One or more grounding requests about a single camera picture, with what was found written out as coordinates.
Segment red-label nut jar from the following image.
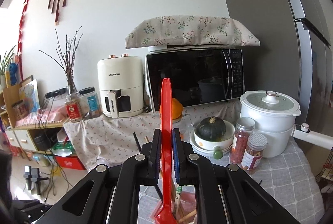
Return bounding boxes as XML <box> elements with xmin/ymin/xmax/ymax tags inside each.
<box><xmin>65</xmin><ymin>93</ymin><xmax>82</xmax><ymax>122</ymax></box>

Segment pink perforated utensil holder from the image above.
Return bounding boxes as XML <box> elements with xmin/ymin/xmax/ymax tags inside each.
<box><xmin>150</xmin><ymin>191</ymin><xmax>196</xmax><ymax>221</ymax></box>

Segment dark green kabocha squash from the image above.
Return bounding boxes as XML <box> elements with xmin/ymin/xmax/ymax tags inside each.
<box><xmin>195</xmin><ymin>116</ymin><xmax>226</xmax><ymax>142</ymax></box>

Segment red plastic spoon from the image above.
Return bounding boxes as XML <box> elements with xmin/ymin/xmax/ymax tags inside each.
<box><xmin>155</xmin><ymin>78</ymin><xmax>177</xmax><ymax>224</ymax></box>

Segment dry branches in vase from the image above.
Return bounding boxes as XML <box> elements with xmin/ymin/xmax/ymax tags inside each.
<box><xmin>39</xmin><ymin>27</ymin><xmax>83</xmax><ymax>94</ymax></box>

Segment cream air fryer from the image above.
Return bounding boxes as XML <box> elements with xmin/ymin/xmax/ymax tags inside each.
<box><xmin>97</xmin><ymin>54</ymin><xmax>144</xmax><ymax>119</ymax></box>

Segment tall jar of red berries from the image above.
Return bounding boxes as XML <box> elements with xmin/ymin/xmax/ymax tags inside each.
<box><xmin>230</xmin><ymin>117</ymin><xmax>255</xmax><ymax>164</ymax></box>

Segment grey refrigerator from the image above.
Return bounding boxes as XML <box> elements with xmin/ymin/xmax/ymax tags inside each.
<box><xmin>226</xmin><ymin>0</ymin><xmax>332</xmax><ymax>132</ymax></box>

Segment grey checked tablecloth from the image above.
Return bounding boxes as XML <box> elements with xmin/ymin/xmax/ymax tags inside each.
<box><xmin>137</xmin><ymin>138</ymin><xmax>324</xmax><ymax>223</ymax></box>

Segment floral microwave cover cloth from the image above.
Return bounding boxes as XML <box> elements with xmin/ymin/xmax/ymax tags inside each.
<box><xmin>125</xmin><ymin>15</ymin><xmax>260</xmax><ymax>49</ymax></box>

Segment floral white table cover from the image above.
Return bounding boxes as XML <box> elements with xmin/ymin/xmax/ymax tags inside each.
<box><xmin>64</xmin><ymin>99</ymin><xmax>241</xmax><ymax>170</ymax></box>

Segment white electric cooking pot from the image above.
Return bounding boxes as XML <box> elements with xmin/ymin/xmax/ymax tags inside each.
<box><xmin>239</xmin><ymin>90</ymin><xmax>332</xmax><ymax>158</ymax></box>

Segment black microwave oven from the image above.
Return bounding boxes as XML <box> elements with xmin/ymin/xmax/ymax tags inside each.
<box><xmin>145</xmin><ymin>47</ymin><xmax>244</xmax><ymax>112</ymax></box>

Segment green-printed bamboo chopstick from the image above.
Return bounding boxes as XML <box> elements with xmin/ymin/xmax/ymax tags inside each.
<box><xmin>173</xmin><ymin>184</ymin><xmax>182</xmax><ymax>217</ymax></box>

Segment orange tangerine fruit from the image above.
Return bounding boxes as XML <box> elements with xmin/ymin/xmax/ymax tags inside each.
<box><xmin>171</xmin><ymin>98</ymin><xmax>183</xmax><ymax>120</ymax></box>

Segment white ceramic bowl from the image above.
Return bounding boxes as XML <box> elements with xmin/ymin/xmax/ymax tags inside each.
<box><xmin>189</xmin><ymin>120</ymin><xmax>235</xmax><ymax>159</ymax></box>

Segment black chopstick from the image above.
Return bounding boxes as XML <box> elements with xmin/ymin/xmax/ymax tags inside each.
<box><xmin>133</xmin><ymin>132</ymin><xmax>142</xmax><ymax>152</ymax></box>

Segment blue-label jar black lid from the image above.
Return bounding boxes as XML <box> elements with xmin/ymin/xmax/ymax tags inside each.
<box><xmin>79</xmin><ymin>86</ymin><xmax>102</xmax><ymax>119</ymax></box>

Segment short jar with red label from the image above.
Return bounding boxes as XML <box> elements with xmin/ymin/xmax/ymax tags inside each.
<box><xmin>241</xmin><ymin>133</ymin><xmax>267</xmax><ymax>172</ymax></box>

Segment red box on floor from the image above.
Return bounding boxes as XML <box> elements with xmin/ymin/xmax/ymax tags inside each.
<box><xmin>55</xmin><ymin>156</ymin><xmax>85</xmax><ymax>170</ymax></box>

